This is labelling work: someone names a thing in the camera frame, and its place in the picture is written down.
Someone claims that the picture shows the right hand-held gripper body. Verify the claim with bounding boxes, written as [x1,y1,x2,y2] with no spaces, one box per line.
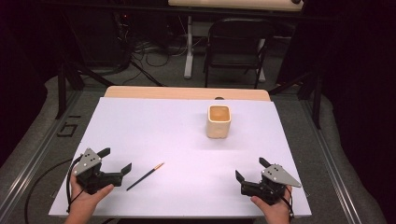
[240,163,303,206]

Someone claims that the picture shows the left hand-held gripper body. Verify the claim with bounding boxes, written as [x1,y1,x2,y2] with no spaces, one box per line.
[72,147,124,196]

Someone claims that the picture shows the dark pencil with orange end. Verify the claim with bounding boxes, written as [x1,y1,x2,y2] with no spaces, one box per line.
[125,161,165,192]

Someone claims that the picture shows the cream square cup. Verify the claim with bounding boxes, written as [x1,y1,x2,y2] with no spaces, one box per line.
[205,104,233,140]

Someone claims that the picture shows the person's left hand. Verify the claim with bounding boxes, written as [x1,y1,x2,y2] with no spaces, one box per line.
[68,174,115,224]

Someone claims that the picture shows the person's right hand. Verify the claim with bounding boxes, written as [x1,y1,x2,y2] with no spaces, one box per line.
[250,185,294,224]

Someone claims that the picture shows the white board sheet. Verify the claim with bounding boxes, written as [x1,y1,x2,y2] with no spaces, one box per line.
[49,96,313,218]

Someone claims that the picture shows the black metal stand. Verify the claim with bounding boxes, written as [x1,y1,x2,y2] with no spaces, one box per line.
[268,69,323,131]
[55,58,117,120]

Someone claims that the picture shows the black folding chair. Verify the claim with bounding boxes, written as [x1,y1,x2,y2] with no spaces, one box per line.
[203,17,276,91]

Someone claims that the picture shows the white desk leg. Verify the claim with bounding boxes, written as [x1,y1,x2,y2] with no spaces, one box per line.
[183,15,195,80]

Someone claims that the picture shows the beige desk top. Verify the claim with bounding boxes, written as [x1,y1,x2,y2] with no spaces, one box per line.
[167,0,304,13]

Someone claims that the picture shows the thin black left gripper cable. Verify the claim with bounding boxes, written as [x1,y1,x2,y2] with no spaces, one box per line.
[65,154,86,215]

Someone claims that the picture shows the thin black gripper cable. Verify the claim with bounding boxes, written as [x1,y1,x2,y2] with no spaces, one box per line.
[283,187,295,224]
[65,154,86,215]

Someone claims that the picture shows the thin black right gripper cable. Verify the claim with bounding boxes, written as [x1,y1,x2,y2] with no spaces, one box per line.
[283,187,295,224]

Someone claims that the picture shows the thick black cable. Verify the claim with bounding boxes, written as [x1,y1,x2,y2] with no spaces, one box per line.
[23,158,74,224]

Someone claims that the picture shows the aluminium floor rail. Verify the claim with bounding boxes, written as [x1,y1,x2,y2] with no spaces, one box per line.
[0,90,84,218]
[299,98,364,224]

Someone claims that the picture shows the tangle of floor cables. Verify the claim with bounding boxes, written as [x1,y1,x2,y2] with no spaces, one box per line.
[115,12,207,88]

